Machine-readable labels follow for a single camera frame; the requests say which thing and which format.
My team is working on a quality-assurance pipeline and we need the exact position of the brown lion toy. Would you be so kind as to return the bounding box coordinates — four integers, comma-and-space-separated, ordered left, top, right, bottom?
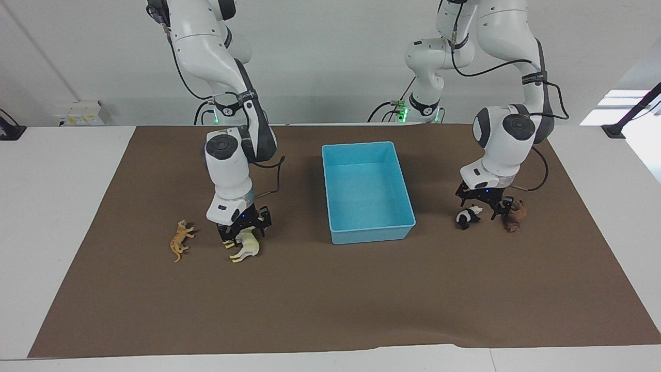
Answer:
502, 200, 528, 233

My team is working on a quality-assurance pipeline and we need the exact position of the black and white panda toy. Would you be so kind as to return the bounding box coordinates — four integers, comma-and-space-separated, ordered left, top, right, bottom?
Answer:
455, 205, 484, 231

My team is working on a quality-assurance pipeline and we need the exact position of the cream horse toy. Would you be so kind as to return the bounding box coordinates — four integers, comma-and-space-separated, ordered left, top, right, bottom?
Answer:
229, 227, 262, 264

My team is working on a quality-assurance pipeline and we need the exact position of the orange tiger toy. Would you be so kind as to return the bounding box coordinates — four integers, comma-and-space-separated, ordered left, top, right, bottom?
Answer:
170, 219, 196, 263

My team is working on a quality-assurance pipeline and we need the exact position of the light blue storage box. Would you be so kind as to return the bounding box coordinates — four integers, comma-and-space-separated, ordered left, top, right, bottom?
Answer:
321, 141, 417, 245

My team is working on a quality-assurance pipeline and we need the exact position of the brown table mat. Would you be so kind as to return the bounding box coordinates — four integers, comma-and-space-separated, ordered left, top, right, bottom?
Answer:
27, 124, 661, 359

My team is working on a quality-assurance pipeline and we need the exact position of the black stand pole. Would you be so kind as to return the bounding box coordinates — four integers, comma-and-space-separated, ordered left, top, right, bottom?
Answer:
601, 82, 661, 140

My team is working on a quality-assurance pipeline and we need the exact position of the black stand clamp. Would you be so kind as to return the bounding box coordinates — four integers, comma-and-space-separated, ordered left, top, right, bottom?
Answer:
0, 108, 27, 142

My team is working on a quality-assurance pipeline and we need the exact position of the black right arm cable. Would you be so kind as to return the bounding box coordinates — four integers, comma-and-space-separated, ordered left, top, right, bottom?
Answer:
164, 26, 286, 199

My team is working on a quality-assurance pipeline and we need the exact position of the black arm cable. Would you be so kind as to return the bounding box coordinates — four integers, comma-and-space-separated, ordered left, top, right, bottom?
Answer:
164, 26, 286, 199
448, 21, 570, 193

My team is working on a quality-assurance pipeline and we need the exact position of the black right base cable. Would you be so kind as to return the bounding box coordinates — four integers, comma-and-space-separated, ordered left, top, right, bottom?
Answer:
194, 99, 216, 126

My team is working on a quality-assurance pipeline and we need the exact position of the black base cable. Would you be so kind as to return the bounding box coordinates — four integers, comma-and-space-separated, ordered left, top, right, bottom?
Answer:
194, 99, 216, 126
367, 76, 417, 123

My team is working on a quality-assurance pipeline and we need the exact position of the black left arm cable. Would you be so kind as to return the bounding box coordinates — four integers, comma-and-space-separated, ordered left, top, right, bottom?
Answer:
448, 21, 570, 193

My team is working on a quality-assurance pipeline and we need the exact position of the black left base cable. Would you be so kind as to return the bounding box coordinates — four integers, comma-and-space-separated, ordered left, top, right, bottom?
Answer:
367, 76, 417, 123

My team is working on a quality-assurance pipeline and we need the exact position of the white wall socket box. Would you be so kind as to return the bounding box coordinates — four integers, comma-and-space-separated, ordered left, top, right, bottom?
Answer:
54, 100, 106, 127

